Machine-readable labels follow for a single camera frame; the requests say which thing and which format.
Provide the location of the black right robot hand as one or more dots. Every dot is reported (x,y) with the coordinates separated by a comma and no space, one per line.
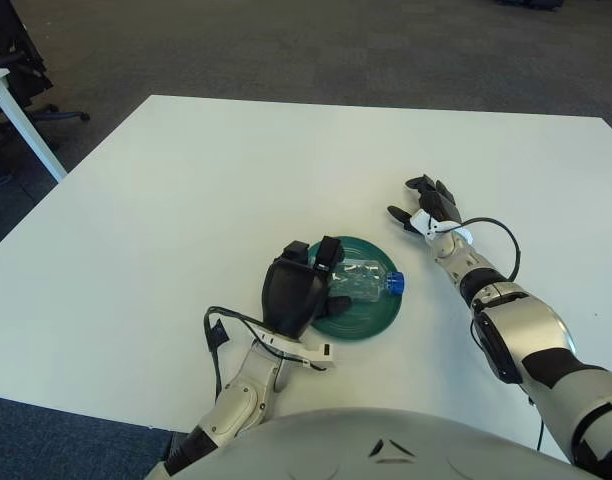
(436,202)

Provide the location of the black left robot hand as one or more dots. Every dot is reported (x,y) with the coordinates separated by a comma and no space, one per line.
(293,295)

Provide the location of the clear bottle with blue cap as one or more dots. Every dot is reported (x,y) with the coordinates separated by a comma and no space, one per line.
(368,282)

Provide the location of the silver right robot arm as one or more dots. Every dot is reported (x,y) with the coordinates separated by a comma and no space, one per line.
(526,325)

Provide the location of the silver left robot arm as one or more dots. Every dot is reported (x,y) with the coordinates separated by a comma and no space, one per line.
(241,395)

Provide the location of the green round plate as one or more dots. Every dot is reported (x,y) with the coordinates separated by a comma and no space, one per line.
(371,320)

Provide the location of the silver robot torso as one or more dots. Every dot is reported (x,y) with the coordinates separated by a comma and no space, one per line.
(361,445)

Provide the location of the black office chair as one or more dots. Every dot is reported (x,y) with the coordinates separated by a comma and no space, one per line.
(16,60)

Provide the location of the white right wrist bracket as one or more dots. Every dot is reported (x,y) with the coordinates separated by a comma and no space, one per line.
(421,221)

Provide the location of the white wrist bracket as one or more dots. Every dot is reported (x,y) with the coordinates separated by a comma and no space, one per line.
(421,221)
(306,350)

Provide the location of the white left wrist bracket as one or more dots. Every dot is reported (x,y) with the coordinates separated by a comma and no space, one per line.
(306,350)

